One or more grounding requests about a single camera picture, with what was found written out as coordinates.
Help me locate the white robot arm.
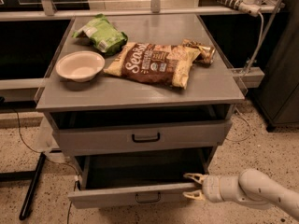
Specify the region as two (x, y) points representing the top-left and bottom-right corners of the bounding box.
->
(183, 169), (299, 220)

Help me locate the white bowl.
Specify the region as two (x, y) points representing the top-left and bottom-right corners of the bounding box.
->
(55, 51), (105, 82)

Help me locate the dark cabinet at right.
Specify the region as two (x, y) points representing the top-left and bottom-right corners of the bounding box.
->
(252, 0), (299, 132)

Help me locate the white power strip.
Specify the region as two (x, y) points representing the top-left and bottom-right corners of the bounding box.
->
(216, 0), (261, 17)

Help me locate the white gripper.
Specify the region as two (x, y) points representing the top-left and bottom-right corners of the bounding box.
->
(183, 173), (242, 203)

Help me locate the green snack bag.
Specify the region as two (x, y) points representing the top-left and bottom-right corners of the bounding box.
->
(72, 14), (128, 56)

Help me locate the black floor cable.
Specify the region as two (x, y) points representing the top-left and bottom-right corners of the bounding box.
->
(10, 107), (78, 224)

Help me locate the black floor stand bar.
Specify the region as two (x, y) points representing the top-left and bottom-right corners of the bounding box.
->
(0, 153), (46, 221)

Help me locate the grey drawer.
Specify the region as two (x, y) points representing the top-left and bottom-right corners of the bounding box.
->
(69, 147), (214, 209)
(53, 120), (232, 156)

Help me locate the brown Sensible chips bag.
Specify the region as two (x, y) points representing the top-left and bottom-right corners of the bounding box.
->
(103, 41), (201, 90)

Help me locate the grey drawer cabinet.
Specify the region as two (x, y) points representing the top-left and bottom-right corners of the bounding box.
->
(35, 13), (246, 161)

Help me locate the grey top drawer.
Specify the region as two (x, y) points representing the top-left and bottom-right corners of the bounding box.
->
(53, 120), (232, 156)

